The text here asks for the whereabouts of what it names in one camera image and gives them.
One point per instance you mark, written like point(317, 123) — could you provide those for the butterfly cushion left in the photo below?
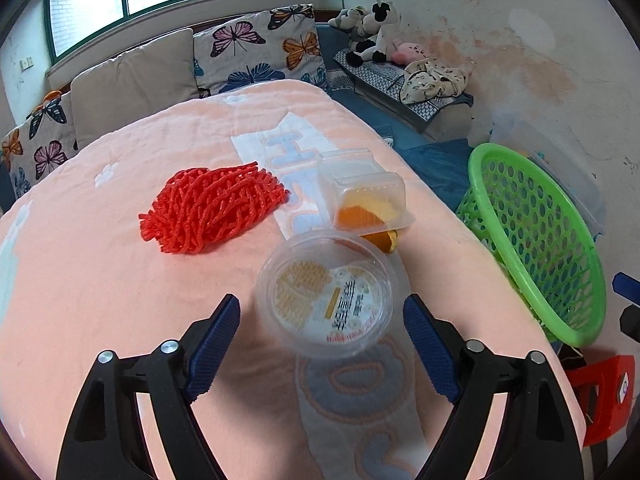
point(42, 143)

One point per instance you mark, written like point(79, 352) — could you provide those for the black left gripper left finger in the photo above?
point(104, 437)

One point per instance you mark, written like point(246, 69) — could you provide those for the pink plush toy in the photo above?
point(406, 53)

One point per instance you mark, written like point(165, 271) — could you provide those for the clear clamshell cake box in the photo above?
point(345, 175)

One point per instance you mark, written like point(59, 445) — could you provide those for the clear storage bin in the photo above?
point(565, 163)

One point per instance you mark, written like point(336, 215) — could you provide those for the butterfly cushion right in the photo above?
point(271, 45)

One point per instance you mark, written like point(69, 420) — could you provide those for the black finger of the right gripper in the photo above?
point(627, 287)

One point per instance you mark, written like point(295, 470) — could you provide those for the green plastic basket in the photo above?
point(536, 234)

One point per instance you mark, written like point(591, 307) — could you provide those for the red foam fruit net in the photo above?
point(200, 208)

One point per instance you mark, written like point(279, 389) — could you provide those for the grey plush toy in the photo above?
point(348, 18)

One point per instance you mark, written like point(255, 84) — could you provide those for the round clear pudding cup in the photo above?
point(327, 294)

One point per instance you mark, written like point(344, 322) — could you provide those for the pink blanket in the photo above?
point(78, 278)

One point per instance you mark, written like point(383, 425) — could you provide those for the butterfly cushion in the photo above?
point(271, 45)
point(42, 143)

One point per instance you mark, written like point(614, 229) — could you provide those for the cow plush toy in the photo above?
point(369, 34)

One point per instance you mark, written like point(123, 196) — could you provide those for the beige cushion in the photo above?
point(136, 84)

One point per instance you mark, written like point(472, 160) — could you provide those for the orange yellow cake piece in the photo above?
point(369, 219)

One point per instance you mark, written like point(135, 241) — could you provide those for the red plastic stool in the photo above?
point(604, 392)

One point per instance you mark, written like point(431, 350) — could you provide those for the spotted cream cloth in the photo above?
point(430, 79)

